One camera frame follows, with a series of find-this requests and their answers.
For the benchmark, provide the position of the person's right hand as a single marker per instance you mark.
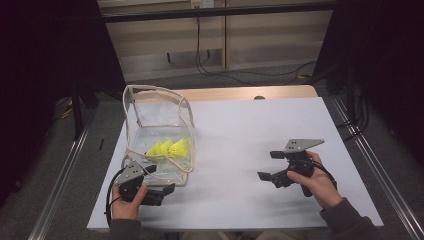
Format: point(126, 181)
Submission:
point(320, 188)

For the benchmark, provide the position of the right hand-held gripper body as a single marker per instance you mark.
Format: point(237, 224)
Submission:
point(296, 165)

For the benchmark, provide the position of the person's left hand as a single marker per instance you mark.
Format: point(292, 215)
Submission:
point(126, 208)

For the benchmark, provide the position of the black horizontal bar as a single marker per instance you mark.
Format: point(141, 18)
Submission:
point(233, 11)

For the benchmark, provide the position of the white wall outlet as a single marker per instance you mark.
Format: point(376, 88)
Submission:
point(202, 3)

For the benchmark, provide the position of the wooden table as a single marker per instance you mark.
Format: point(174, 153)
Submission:
point(250, 92)

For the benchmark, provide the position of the black metal stand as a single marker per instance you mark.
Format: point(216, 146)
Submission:
point(77, 116)

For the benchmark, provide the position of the black curtain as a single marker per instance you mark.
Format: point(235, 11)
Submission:
point(40, 83)
point(390, 66)

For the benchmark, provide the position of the metal floor rail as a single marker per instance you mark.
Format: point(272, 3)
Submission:
point(376, 166)
point(56, 196)

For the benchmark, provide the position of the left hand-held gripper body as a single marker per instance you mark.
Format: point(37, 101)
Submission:
point(131, 190)

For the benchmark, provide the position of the clear plastic bag beige trim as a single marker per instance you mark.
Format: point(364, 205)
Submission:
point(156, 113)

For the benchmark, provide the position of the dark round table grommet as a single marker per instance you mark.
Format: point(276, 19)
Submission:
point(259, 97)

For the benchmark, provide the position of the yellow shuttlecock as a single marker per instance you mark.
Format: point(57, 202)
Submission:
point(156, 149)
point(180, 148)
point(166, 146)

